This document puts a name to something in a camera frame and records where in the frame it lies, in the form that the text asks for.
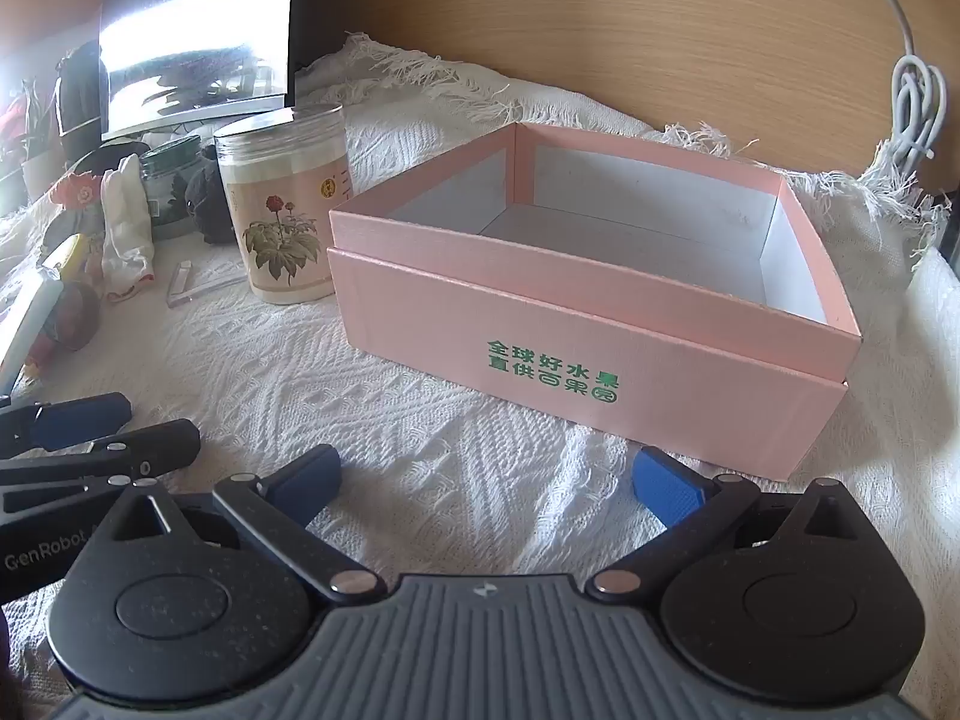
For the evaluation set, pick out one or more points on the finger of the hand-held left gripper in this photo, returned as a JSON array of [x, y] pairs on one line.
[[79, 420], [150, 446]]

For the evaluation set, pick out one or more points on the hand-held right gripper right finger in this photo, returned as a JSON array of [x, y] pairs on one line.
[[667, 491]]

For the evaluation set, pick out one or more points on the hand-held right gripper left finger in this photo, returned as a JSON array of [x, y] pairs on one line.
[[311, 481]]

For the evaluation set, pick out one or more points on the white glove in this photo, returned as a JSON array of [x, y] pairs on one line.
[[124, 240]]

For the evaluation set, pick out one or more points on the pink cardboard box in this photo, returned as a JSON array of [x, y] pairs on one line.
[[525, 330]]

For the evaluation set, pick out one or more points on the coral knit flower piece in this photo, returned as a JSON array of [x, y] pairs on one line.
[[79, 191]]

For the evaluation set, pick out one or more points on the white woven blanket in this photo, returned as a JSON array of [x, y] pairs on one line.
[[300, 390]]

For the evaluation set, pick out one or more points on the dark red round pouch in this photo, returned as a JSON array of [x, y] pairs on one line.
[[75, 319]]

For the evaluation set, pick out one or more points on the clear plastic clip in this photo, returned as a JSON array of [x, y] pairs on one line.
[[184, 289]]

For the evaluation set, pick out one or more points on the clear jar with flower label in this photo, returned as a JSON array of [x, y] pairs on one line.
[[285, 240]]

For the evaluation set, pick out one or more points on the black monitor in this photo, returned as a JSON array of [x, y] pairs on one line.
[[195, 0]]

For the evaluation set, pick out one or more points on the wooden panel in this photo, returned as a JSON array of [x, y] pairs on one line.
[[600, 30]]

